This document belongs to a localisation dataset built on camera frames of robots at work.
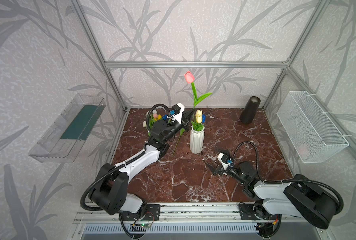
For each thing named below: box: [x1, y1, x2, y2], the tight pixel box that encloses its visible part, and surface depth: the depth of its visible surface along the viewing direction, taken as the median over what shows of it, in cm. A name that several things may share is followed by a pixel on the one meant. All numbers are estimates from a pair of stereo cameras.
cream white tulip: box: [195, 109, 203, 121], surface depth 77 cm
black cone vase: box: [239, 96, 261, 124], surface depth 102 cm
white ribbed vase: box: [189, 125, 205, 154], surface depth 86 cm
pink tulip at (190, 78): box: [171, 71, 213, 156], surface depth 64 cm
